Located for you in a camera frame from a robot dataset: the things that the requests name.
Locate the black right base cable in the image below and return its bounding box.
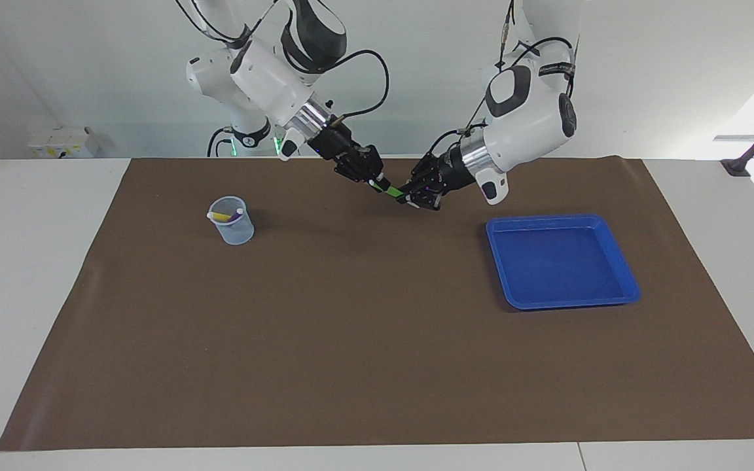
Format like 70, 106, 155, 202
207, 126, 235, 158

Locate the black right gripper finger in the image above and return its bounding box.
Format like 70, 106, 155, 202
356, 147, 386, 184
338, 164, 372, 186

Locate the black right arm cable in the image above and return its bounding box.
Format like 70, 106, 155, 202
325, 49, 391, 125

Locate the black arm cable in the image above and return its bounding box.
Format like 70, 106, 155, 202
325, 49, 391, 125
429, 0, 577, 171

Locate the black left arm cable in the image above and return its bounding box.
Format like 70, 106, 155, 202
429, 0, 577, 171

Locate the blue plastic tray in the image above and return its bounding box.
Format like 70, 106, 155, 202
486, 214, 641, 311

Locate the brown table mat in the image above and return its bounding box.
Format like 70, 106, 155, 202
0, 156, 754, 452

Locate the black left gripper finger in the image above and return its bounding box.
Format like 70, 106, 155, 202
405, 157, 441, 192
398, 185, 445, 211

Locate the green marker pen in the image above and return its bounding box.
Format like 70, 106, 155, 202
369, 180, 407, 200

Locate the clear plastic cup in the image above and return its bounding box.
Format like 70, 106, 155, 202
207, 196, 255, 246

